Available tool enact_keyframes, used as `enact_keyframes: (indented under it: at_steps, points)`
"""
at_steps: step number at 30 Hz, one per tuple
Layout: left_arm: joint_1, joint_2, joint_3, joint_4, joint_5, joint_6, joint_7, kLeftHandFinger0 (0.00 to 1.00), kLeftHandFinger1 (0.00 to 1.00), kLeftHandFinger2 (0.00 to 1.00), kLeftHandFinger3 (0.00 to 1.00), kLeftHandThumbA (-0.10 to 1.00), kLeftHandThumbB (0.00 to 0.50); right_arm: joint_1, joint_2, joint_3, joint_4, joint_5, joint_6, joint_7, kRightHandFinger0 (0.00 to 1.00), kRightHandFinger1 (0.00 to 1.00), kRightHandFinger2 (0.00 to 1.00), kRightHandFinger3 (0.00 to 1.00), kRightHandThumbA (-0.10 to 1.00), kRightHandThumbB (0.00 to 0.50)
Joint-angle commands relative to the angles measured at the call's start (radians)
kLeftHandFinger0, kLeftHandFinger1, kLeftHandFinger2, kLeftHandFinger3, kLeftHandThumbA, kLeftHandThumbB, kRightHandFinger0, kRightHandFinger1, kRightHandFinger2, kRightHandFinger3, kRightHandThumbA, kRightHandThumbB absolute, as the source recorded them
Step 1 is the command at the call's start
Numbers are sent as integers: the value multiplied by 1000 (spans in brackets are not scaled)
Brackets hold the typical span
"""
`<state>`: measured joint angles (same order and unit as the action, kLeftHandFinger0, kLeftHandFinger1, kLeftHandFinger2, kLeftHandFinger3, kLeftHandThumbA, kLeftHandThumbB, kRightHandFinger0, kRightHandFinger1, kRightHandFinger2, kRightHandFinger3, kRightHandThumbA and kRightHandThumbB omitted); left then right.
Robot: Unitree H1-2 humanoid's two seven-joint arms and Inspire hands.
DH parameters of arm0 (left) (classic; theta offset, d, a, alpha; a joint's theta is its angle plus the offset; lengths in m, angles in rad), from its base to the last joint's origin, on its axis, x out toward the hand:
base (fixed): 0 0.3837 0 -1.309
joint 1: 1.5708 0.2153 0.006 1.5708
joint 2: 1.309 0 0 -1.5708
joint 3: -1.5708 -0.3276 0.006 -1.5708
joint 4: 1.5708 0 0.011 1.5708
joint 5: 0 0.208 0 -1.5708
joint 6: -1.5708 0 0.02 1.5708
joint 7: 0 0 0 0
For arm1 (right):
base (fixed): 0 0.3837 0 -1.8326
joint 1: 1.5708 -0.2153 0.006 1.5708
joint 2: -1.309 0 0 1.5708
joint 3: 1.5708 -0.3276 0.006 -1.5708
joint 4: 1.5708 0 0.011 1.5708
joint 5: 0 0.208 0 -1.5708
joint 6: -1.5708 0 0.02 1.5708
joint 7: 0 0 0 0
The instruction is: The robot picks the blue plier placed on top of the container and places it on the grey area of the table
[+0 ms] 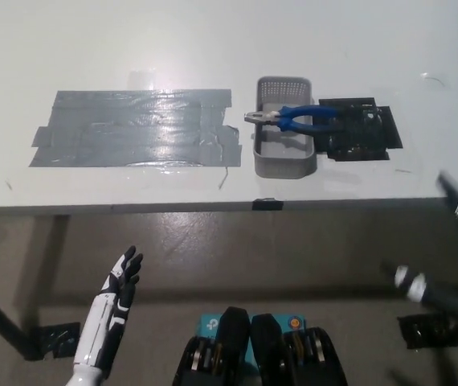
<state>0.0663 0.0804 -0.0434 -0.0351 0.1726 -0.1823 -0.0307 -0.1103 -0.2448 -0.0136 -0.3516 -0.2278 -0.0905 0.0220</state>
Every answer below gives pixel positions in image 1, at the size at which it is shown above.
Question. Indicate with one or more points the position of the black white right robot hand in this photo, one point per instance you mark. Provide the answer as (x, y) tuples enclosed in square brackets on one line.
[(438, 291)]

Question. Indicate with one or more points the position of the thin grey thread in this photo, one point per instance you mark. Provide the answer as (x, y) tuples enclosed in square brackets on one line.
[(223, 180)]

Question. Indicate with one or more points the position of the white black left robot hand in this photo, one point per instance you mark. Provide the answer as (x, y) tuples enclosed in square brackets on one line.
[(100, 321)]

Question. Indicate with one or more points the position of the black floor tape patch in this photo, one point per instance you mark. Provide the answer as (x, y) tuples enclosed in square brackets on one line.
[(434, 329), (54, 339)]

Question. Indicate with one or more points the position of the black diagonal table brace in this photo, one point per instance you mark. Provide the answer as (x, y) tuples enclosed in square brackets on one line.
[(0, 317)]

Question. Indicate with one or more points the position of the grey duct tape patch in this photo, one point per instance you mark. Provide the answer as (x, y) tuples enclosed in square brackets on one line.
[(132, 128)]

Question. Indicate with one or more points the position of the thin curled dark thread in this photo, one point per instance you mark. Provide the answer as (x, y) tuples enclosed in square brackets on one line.
[(438, 79)]

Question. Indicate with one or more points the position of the black teal robot body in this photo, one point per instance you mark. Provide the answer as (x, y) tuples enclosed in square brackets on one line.
[(233, 354)]

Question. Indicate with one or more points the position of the grey perforated plastic basket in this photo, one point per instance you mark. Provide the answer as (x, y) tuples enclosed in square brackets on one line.
[(283, 161)]

